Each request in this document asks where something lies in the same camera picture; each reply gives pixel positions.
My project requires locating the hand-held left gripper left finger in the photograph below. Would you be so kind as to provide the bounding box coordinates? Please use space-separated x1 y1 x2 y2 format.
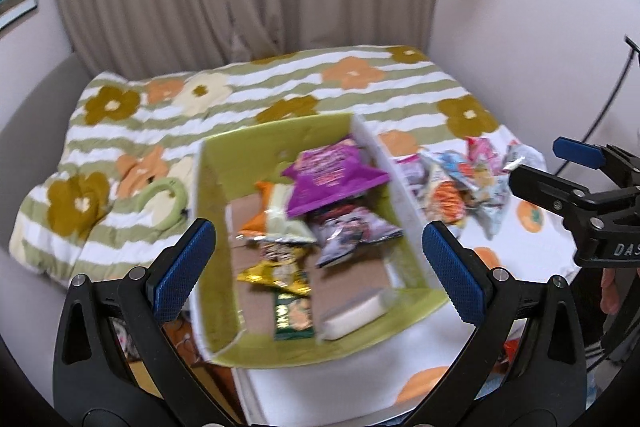
52 218 236 427

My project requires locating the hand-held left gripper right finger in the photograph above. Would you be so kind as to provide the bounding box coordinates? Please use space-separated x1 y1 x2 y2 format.
400 222 588 427

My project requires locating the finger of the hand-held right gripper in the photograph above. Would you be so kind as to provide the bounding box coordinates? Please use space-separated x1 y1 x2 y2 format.
552 137 640 192
507 161 608 238

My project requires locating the green cardboard box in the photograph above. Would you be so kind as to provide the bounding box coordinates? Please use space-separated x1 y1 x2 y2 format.
192 113 451 369

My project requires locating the yellow snack packet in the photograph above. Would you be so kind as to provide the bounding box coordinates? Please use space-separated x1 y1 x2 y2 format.
236 239 312 298

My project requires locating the orange and white snack packet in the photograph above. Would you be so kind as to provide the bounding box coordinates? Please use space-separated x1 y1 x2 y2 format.
239 181 316 244

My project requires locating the dark green snack packet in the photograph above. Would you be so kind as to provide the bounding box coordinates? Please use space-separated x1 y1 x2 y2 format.
272 289 317 342

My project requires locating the magenta snack packet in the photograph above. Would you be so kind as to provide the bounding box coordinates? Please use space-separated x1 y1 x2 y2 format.
280 136 391 218

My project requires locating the person's right hand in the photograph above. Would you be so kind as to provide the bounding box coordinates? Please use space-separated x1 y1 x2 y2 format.
601 267 622 315

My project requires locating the silver snack packet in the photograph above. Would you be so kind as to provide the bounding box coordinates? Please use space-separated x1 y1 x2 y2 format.
500 141 544 174

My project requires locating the pale colourful snack packet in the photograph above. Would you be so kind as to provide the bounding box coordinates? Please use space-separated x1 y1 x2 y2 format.
469 171 512 239

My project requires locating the black curved stand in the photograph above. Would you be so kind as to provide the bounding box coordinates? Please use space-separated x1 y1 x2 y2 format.
560 35 640 175

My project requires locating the pink snack packet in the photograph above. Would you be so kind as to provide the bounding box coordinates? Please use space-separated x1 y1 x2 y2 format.
465 137 501 172

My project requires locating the blue and red snack packet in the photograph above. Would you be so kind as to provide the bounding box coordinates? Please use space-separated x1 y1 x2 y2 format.
430 151 473 180

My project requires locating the lilac snack packet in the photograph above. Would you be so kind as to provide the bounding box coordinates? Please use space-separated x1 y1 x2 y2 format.
395 154 431 198

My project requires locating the floral striped blanket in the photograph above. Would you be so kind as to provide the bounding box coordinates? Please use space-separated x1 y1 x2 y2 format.
10 44 501 289

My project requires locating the grey headboard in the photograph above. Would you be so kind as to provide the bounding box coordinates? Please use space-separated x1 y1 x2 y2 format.
0 53 96 408

